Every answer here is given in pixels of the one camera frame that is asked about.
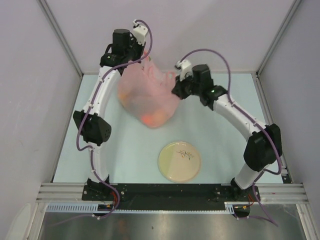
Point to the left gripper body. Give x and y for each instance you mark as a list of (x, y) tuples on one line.
[(134, 51)]

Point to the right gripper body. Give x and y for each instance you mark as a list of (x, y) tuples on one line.
[(187, 87)]

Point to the pink plastic bag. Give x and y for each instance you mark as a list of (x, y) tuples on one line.
[(146, 93)]

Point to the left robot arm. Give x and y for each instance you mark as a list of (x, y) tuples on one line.
[(92, 128)]

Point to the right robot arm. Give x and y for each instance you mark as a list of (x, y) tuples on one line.
[(263, 142)]

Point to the beige ceramic plate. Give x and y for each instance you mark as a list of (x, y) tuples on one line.
[(179, 162)]

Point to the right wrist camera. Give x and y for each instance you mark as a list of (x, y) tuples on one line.
[(184, 68)]

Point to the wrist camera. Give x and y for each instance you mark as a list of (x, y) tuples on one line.
[(184, 68), (140, 32)]

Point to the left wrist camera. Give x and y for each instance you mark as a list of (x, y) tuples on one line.
[(140, 32)]

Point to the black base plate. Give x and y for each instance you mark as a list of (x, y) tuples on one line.
[(180, 197)]

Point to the white cable duct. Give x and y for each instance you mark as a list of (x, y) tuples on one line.
[(100, 209)]

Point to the aluminium frame rail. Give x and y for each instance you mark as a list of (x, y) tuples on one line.
[(270, 193)]

